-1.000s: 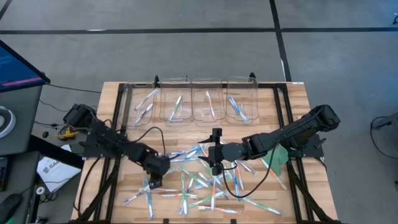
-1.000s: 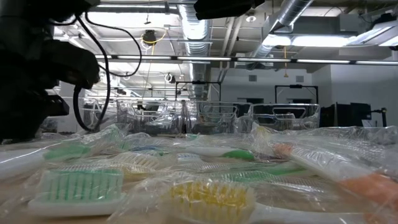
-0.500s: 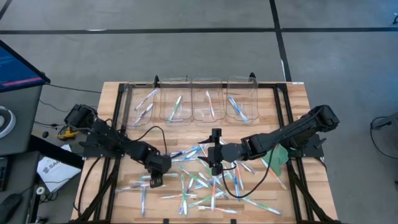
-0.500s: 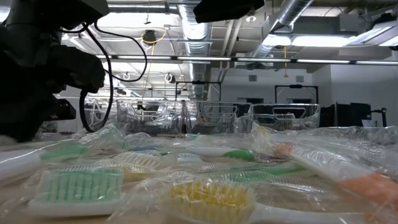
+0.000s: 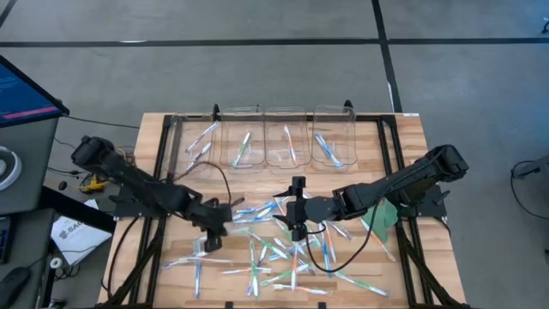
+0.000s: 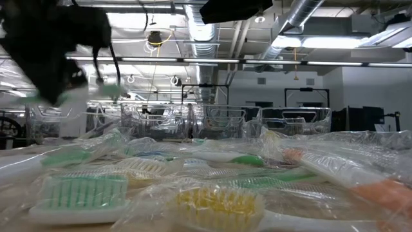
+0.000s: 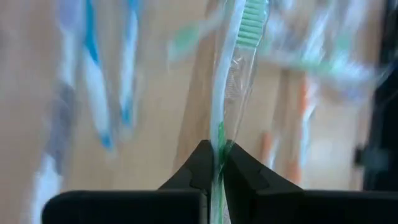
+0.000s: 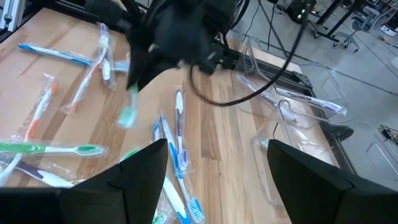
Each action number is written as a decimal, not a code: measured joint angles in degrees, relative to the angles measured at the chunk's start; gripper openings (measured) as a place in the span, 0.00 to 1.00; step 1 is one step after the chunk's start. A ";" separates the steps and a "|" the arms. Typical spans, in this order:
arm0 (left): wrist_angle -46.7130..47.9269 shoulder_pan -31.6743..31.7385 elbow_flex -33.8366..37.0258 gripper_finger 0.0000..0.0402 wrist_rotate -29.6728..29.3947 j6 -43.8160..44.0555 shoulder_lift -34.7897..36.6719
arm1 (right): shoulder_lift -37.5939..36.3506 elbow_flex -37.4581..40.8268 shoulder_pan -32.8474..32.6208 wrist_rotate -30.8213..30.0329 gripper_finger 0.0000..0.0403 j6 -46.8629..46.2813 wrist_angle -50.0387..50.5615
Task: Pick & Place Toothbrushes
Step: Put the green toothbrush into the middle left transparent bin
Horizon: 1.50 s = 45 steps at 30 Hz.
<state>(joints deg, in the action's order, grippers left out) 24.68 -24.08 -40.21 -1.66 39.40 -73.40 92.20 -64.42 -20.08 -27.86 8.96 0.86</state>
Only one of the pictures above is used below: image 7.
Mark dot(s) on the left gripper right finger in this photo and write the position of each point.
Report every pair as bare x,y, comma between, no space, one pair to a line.
280,205

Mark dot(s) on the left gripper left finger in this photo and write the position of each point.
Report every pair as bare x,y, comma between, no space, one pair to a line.
140,205

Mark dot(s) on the green white toothbrush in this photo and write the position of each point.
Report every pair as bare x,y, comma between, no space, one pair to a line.
224,77
326,67
183,40

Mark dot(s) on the blue white toothbrush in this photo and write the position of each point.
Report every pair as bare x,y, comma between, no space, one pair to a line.
93,62
129,62

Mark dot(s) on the purple white wrapped toothbrush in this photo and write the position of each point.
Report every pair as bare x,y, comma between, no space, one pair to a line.
59,109

